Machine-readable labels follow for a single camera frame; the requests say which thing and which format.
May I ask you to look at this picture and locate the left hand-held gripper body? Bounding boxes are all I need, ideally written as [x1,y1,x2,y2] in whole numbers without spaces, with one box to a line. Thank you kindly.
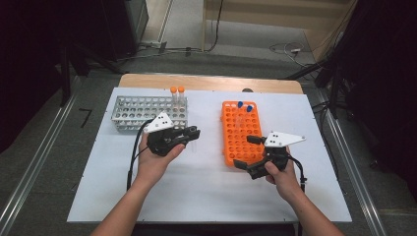
[143,111,190,157]

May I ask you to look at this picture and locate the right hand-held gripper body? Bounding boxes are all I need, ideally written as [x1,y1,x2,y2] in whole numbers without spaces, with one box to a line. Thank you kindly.
[247,131,307,181]

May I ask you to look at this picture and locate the orange test tube rack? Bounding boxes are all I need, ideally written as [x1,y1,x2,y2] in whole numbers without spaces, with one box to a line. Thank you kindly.
[220,100,268,167]

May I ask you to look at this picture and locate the metal test tube rack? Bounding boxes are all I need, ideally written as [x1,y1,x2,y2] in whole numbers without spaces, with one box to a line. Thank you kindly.
[111,95,189,133]

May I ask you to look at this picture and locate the orange-capped test tube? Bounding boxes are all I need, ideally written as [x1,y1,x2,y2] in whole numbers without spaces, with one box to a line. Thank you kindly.
[169,86,179,108]
[177,85,186,107]

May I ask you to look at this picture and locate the person's left hand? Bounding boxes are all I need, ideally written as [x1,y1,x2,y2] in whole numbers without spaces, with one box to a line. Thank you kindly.
[135,132,187,189]

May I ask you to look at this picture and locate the person's right hand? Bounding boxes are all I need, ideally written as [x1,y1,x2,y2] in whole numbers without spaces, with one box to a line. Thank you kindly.
[264,147,306,203]

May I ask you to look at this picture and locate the white board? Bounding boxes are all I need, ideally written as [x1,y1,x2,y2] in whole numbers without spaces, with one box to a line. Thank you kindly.
[67,87,352,224]

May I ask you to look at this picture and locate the wooden table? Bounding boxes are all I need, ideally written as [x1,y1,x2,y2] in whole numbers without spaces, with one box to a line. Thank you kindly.
[118,73,304,95]

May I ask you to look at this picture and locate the black tripod stand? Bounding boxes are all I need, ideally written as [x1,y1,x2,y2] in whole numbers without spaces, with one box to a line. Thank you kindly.
[284,58,349,120]

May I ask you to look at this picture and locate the black metal stand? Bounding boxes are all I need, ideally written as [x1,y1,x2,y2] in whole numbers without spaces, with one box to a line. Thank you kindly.
[58,41,126,108]

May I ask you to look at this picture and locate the black curtain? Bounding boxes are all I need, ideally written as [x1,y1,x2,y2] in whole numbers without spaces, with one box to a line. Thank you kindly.
[323,0,417,193]

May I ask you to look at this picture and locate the dark grey cabinet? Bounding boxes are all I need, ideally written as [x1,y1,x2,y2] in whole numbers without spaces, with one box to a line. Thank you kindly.
[101,0,149,62]

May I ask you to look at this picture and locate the left hand-held gripper black cable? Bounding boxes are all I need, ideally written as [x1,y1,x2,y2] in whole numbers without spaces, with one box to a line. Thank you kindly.
[126,119,154,192]

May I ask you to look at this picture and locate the hand-held gripper black cable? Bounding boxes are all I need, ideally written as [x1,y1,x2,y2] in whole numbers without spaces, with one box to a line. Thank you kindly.
[287,154,308,194]
[126,119,154,192]

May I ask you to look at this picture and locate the right hand-held gripper black cable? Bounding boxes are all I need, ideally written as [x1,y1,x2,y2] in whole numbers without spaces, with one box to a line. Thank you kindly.
[287,154,308,194]

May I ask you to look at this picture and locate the grey floor cable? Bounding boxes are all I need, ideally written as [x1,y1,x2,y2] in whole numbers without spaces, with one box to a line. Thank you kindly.
[117,40,204,62]

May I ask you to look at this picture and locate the metal floor rail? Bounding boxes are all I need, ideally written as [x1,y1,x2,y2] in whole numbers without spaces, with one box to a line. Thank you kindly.
[0,76,83,232]
[316,91,388,236]

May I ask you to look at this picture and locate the white floor cable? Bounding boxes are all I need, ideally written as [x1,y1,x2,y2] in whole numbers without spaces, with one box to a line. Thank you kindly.
[268,41,317,69]

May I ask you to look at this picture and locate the black hanging cable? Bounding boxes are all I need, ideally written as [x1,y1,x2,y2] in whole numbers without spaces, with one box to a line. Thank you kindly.
[206,0,225,53]

